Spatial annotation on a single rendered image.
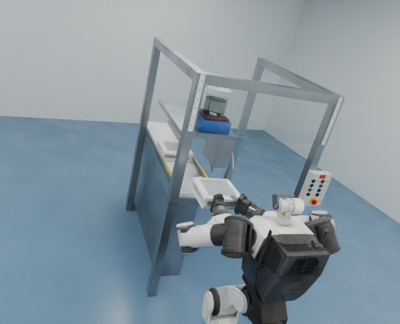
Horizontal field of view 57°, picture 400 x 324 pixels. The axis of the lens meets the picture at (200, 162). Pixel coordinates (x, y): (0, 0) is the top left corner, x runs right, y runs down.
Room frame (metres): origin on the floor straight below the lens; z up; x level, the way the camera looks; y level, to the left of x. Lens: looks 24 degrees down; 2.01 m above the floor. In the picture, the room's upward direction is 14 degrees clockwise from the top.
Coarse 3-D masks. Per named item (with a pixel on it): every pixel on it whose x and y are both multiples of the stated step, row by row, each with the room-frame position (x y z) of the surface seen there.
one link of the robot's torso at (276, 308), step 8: (248, 288) 1.30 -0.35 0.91; (256, 296) 1.24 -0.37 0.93; (256, 304) 1.23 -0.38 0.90; (264, 304) 1.21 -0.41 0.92; (272, 304) 1.23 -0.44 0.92; (280, 304) 1.24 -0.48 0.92; (256, 312) 1.21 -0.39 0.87; (264, 312) 1.19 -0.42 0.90; (272, 312) 1.20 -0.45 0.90; (280, 312) 1.22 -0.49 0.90; (256, 320) 1.19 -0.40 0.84; (264, 320) 1.17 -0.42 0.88; (272, 320) 1.18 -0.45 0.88; (280, 320) 1.20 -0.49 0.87
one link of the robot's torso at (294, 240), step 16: (256, 224) 1.30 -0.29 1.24; (272, 224) 1.31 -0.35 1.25; (288, 224) 1.34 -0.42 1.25; (304, 224) 1.38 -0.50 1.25; (256, 240) 1.24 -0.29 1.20; (272, 240) 1.22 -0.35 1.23; (288, 240) 1.22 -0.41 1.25; (304, 240) 1.25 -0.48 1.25; (256, 256) 1.21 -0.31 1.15; (272, 256) 1.19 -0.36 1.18; (288, 256) 1.12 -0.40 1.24; (304, 256) 1.15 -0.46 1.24; (320, 256) 1.19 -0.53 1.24; (256, 272) 1.22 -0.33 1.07; (272, 272) 1.16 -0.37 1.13; (288, 272) 1.14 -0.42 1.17; (304, 272) 1.27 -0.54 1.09; (320, 272) 1.20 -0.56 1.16; (256, 288) 1.23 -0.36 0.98; (272, 288) 1.14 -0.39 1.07; (288, 288) 1.18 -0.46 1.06; (304, 288) 1.21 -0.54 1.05
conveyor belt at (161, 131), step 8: (152, 128) 3.20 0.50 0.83; (160, 128) 3.25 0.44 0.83; (168, 128) 3.31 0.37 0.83; (152, 136) 3.00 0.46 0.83; (160, 136) 3.04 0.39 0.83; (168, 136) 3.09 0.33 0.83; (192, 168) 2.55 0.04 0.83; (184, 176) 2.39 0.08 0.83; (192, 176) 2.42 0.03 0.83; (200, 176) 2.45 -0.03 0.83; (184, 184) 2.26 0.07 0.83; (184, 192) 2.16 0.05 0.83; (192, 192) 2.18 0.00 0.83
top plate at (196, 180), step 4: (192, 180) 1.96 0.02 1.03; (196, 180) 1.95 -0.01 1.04; (228, 180) 2.06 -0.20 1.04; (196, 184) 1.90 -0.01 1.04; (200, 184) 1.91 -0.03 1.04; (232, 184) 2.01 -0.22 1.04; (200, 188) 1.86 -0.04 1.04; (204, 188) 1.87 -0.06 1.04; (232, 188) 1.96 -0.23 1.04; (200, 192) 1.83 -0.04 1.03; (204, 192) 1.83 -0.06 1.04; (236, 192) 1.92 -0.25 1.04; (204, 196) 1.78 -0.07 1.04; (208, 196) 1.79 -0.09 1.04; (212, 196) 1.80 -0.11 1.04; (224, 196) 1.84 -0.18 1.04; (228, 196) 1.85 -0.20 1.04; (236, 196) 1.88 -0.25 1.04; (204, 200) 1.77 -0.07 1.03; (208, 200) 1.77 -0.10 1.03; (212, 200) 1.78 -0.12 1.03; (224, 200) 1.81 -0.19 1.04; (228, 200) 1.82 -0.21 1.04; (232, 200) 1.83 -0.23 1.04
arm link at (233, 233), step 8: (216, 224) 1.28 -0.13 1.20; (224, 224) 1.26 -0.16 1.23; (232, 224) 1.23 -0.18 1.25; (240, 224) 1.23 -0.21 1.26; (216, 232) 1.24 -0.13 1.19; (224, 232) 1.22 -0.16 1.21; (232, 232) 1.21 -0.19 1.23; (240, 232) 1.21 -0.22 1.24; (216, 240) 1.23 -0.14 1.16; (224, 240) 1.20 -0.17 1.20; (232, 240) 1.18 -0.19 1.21; (240, 240) 1.19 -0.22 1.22; (240, 248) 1.17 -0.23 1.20
